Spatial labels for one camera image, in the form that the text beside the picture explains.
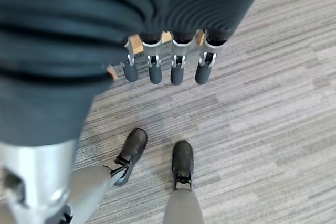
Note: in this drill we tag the robot right dark foot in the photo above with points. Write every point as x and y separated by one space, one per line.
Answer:
183 158

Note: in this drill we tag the robot left dark foot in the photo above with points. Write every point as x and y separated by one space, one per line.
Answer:
134 145

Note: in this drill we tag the robot right silver leg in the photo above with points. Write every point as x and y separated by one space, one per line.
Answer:
182 208

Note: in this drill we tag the robot left silver leg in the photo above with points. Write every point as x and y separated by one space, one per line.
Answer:
89 184

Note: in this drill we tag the right robot hand black cloth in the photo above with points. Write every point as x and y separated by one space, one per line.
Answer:
52 51

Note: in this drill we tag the robot dark foot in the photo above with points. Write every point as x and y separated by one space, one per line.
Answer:
134 145
183 158

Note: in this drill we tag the robot silver leg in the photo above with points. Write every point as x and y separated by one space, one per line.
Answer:
89 184
182 208

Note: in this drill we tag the light wooden furniture piece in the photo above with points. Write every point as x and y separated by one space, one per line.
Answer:
136 44

